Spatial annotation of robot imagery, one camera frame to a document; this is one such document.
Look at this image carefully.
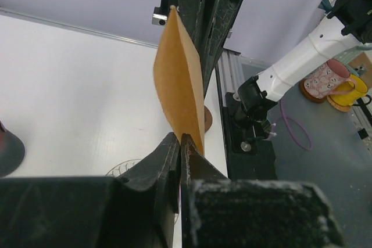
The pink patterned mug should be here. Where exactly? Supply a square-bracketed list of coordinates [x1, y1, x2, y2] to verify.
[299, 59, 352, 103]

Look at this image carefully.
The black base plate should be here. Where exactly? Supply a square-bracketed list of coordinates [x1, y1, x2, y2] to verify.
[221, 92, 277, 180]

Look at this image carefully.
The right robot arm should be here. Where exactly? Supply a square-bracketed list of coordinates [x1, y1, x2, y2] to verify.
[178, 0, 371, 120]

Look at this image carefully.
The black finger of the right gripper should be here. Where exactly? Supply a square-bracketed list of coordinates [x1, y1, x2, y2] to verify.
[202, 0, 243, 93]
[174, 0, 210, 66]

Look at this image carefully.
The clear ribbed glass dripper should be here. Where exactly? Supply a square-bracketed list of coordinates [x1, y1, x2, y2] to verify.
[106, 159, 141, 177]

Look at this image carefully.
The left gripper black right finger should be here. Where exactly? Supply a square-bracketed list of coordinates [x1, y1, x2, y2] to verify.
[180, 134, 345, 247]

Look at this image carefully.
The yellow mug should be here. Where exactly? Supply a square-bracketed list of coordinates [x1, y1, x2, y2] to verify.
[327, 74, 371, 113]

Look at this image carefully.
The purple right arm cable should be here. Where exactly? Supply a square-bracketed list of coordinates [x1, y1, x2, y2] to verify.
[274, 99, 312, 152]

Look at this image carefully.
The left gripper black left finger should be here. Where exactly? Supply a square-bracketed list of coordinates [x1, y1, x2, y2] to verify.
[1, 133, 180, 247]

